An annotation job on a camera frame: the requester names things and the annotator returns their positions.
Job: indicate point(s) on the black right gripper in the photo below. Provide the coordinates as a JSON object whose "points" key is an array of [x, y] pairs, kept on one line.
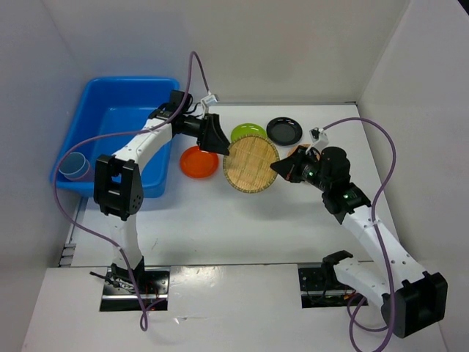
{"points": [[289, 168]]}

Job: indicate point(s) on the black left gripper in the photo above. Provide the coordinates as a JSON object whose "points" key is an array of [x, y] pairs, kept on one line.
{"points": [[211, 138]]}

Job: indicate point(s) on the green-rimmed bamboo tray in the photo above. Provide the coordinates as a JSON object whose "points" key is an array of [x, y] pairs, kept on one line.
{"points": [[247, 167]]}

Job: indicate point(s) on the pink plastic cup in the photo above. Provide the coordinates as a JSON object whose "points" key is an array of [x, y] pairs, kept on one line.
{"points": [[84, 174]]}

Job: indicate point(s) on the blue plastic cup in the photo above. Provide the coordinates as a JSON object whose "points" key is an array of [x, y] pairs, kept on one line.
{"points": [[71, 163]]}

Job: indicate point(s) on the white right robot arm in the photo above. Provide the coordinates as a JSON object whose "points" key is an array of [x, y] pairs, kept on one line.
{"points": [[408, 296]]}

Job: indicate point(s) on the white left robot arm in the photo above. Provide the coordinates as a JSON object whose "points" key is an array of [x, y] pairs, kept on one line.
{"points": [[118, 188]]}

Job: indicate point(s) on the blue plastic bin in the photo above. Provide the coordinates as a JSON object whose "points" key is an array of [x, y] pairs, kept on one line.
{"points": [[112, 105]]}

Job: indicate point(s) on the tan woven wicker tray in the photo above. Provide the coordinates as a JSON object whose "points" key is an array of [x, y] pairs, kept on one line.
{"points": [[293, 150]]}

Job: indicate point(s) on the orange plastic plate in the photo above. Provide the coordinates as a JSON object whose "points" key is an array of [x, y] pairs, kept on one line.
{"points": [[196, 163]]}

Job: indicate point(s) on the green plastic plate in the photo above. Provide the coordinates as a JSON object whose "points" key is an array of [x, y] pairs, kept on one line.
{"points": [[246, 129]]}

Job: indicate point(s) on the black plastic plate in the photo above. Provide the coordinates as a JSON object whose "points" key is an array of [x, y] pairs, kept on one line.
{"points": [[284, 131]]}

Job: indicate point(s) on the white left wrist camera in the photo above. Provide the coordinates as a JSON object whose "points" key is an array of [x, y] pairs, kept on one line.
{"points": [[208, 101]]}

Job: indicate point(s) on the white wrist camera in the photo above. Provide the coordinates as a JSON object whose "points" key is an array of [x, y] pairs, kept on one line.
{"points": [[208, 101], [319, 141]]}

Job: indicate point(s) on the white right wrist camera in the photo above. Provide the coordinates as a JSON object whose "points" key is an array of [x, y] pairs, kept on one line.
{"points": [[319, 141]]}

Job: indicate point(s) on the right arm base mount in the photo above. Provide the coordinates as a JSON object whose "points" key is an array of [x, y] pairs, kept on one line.
{"points": [[316, 293]]}

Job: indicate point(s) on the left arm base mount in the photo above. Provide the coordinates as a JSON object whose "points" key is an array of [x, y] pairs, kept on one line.
{"points": [[120, 296]]}

